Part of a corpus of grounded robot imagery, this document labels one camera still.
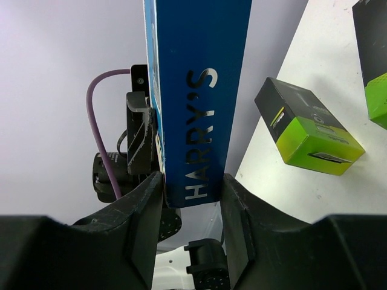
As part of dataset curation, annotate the blue Harry's razor box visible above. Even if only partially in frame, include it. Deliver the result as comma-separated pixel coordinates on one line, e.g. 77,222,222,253
143,1,252,208

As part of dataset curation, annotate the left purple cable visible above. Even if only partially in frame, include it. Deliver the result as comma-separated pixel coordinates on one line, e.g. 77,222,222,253
86,68,131,200

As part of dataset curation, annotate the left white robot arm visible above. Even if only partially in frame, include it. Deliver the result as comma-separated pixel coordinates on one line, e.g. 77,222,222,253
70,65,230,289

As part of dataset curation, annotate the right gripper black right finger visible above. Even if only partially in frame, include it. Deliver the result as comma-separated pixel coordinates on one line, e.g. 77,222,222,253
220,174,386,289

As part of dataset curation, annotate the green black Gillette Labs box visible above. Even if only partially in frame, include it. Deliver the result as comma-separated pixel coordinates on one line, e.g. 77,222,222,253
255,77,365,176

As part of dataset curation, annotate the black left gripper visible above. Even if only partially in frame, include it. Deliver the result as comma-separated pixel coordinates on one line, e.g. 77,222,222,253
126,64,159,175

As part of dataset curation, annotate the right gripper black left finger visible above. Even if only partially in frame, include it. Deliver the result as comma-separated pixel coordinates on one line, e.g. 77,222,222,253
1,172,163,289

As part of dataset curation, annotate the black green Gillette Labs carton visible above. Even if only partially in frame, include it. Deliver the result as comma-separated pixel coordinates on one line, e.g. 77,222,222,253
352,0,386,129

